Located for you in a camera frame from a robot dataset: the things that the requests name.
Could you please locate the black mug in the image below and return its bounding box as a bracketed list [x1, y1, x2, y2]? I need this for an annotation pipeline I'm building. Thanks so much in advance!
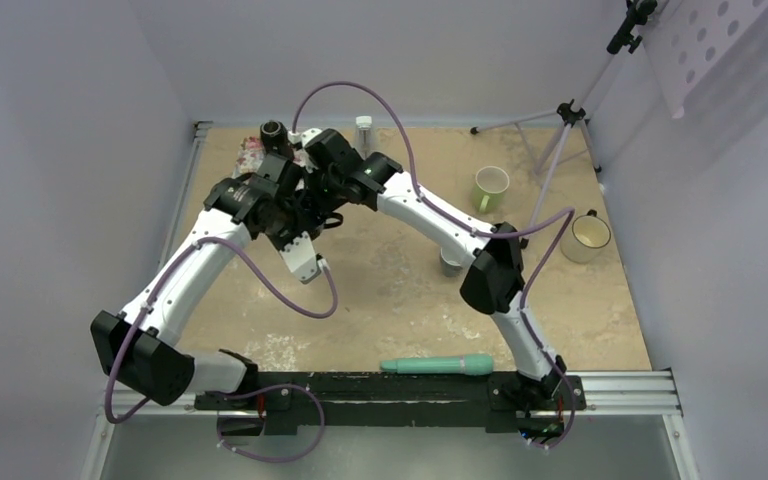
[260, 120, 294, 160]

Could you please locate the grey mug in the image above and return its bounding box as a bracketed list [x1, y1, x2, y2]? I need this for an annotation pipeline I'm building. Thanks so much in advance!
[439, 248, 464, 278]

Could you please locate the green mug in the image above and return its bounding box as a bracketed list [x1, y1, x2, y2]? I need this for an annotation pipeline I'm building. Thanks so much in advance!
[471, 166, 510, 214]

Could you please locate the teal cylindrical tool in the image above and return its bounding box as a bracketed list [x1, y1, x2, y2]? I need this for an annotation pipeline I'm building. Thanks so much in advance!
[379, 354, 494, 376]

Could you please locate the cream mug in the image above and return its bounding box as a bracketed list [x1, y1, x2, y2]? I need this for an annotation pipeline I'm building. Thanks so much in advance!
[560, 209, 613, 264]

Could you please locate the perforated music stand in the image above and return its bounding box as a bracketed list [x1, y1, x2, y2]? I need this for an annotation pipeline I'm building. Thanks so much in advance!
[494, 1, 768, 249]

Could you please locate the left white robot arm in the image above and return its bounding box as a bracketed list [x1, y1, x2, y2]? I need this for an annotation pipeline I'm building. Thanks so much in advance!
[90, 153, 327, 409]

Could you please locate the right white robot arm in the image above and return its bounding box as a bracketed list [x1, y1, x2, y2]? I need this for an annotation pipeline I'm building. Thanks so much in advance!
[289, 129, 565, 407]

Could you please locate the white metronome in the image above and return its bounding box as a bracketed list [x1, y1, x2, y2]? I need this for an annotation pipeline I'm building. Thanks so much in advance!
[354, 116, 376, 158]

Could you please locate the floral tray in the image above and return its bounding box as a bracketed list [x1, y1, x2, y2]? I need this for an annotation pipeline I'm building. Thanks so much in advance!
[231, 136, 313, 178]

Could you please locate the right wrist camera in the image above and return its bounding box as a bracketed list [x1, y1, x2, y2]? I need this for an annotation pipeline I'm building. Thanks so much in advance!
[287, 128, 323, 150]

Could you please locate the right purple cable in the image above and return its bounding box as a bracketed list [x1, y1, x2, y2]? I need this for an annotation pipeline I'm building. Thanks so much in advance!
[291, 81, 577, 452]

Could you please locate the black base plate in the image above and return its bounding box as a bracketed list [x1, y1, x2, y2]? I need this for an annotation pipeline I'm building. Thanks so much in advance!
[194, 371, 587, 440]

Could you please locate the aluminium frame rail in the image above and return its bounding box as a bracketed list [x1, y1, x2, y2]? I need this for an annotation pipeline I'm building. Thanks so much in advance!
[79, 119, 700, 480]

